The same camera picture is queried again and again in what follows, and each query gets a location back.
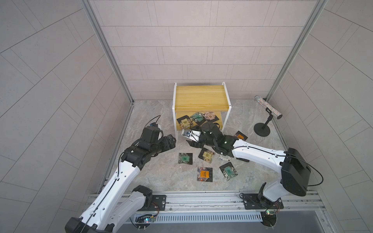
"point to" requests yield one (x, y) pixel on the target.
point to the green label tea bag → (185, 158)
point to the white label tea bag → (225, 158)
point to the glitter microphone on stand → (262, 129)
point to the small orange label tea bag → (239, 135)
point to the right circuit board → (268, 218)
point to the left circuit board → (144, 221)
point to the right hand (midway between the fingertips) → (189, 133)
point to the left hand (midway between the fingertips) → (173, 140)
